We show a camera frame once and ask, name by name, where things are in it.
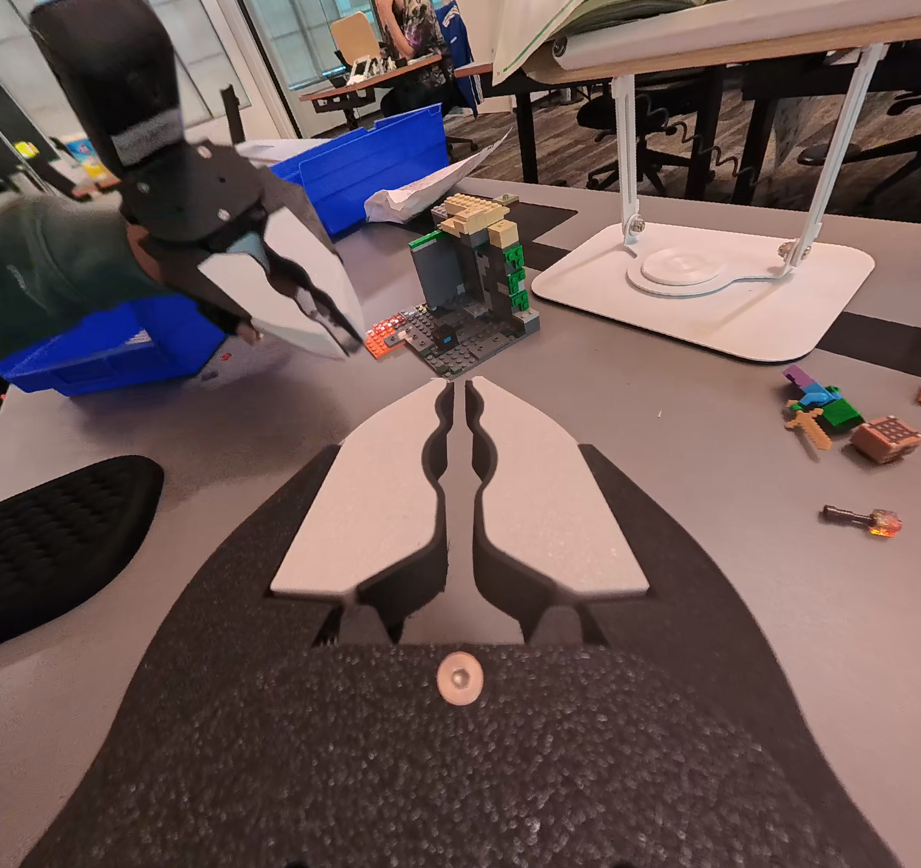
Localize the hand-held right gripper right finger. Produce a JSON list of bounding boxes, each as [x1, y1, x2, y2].
[[464, 376, 653, 600]]

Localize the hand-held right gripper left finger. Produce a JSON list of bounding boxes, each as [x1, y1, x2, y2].
[[270, 379, 457, 600]]

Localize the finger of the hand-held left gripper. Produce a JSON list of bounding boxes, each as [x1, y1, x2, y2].
[[196, 249, 354, 363], [258, 204, 368, 358]]

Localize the person's left forearm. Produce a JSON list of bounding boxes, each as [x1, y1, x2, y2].
[[0, 191, 189, 361]]

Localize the grey desk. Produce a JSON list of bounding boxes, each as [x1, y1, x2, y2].
[[0, 177, 921, 868]]

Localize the person's left hand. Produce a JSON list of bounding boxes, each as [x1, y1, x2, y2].
[[128, 227, 264, 345]]

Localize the blue plastic storage bin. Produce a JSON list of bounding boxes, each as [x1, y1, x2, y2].
[[0, 292, 233, 399], [270, 101, 452, 237]]

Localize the white crumpled paper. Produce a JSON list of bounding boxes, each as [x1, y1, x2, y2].
[[363, 127, 515, 225]]

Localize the toy brick building model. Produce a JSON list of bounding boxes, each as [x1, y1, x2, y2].
[[363, 191, 542, 381]]

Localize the brown office table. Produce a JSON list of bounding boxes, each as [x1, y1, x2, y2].
[[298, 53, 443, 131]]

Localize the large glass window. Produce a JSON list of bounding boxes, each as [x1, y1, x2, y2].
[[0, 0, 441, 136]]

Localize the light wooden chair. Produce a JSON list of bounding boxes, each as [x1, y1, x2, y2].
[[331, 12, 382, 66]]

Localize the long wooden table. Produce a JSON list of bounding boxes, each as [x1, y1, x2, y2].
[[452, 40, 921, 189]]

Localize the white book stand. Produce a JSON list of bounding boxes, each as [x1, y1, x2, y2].
[[531, 0, 921, 365]]

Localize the blue white jacket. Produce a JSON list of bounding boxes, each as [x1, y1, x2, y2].
[[432, 0, 479, 117]]

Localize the tan toy sword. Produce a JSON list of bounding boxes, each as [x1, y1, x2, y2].
[[783, 407, 836, 452]]

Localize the purple blue green toy figure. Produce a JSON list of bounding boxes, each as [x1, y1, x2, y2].
[[780, 363, 866, 433]]

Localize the brown toy block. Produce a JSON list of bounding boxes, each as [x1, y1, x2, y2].
[[849, 415, 921, 466]]

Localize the black office chair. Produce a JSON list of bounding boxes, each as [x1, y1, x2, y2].
[[795, 94, 921, 200], [576, 76, 695, 196]]

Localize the coiled black cable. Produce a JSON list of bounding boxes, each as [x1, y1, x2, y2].
[[644, 108, 745, 178]]

